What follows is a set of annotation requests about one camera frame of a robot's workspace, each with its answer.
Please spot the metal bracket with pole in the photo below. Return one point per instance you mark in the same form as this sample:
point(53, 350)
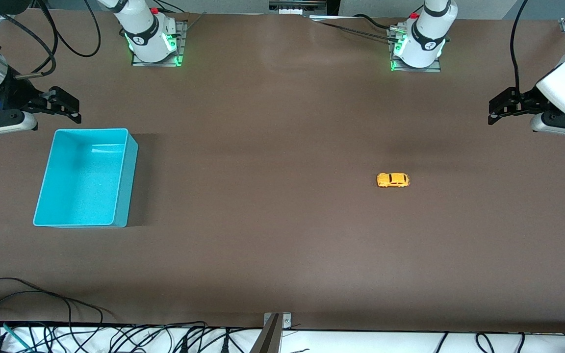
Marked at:
point(272, 338)

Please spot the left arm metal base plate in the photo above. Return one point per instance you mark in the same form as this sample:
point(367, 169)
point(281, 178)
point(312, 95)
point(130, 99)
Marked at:
point(434, 69)

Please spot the white power strip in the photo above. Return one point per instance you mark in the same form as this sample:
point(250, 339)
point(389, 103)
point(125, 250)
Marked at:
point(292, 7)

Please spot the teal plastic bin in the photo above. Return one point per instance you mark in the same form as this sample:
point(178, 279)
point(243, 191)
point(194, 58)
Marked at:
point(81, 181)

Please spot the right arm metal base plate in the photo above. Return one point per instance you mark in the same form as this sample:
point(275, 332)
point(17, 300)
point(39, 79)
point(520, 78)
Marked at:
point(182, 34)

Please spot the yellow beetle toy car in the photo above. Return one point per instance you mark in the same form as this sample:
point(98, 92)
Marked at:
point(393, 180)

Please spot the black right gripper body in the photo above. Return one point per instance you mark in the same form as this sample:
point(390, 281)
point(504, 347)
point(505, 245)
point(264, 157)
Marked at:
point(19, 93)

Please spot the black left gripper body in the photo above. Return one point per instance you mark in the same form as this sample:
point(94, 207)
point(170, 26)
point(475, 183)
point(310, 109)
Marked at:
point(522, 98)

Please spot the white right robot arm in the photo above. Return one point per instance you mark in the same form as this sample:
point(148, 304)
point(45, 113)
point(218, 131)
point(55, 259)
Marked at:
point(145, 34)

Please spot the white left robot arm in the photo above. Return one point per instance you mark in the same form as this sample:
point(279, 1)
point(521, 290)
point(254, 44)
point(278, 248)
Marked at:
point(427, 44)

